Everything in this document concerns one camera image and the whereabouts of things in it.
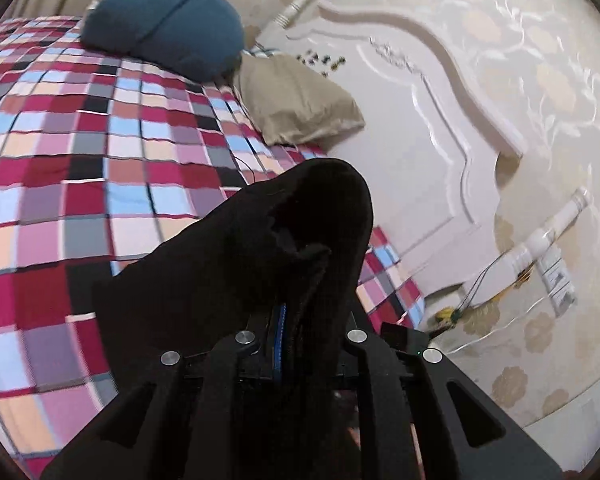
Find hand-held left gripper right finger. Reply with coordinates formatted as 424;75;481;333
340;310;563;480

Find blue pillow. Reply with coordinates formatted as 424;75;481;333
80;0;246;83

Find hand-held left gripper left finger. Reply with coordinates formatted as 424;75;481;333
40;302;288;480

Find checkered bedspread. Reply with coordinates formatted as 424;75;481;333
0;16;426;476

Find white headboard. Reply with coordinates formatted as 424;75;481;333
252;0;591;311

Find yellow tassel on cord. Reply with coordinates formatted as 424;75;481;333
434;252;518;327

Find beige pillow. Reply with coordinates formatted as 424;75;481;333
234;52;366;147

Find black pants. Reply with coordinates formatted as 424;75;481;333
91;157;376;411

